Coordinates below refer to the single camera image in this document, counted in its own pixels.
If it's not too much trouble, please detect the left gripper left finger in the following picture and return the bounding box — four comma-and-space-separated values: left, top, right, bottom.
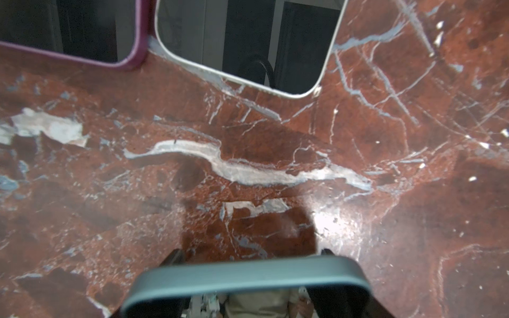
111, 249, 189, 317

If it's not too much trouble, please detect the black phone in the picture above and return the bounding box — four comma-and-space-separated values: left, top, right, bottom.
1, 1, 150, 70
155, 1, 346, 98
120, 255, 372, 318

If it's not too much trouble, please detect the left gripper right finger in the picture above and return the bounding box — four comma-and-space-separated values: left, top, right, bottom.
306, 249, 394, 317

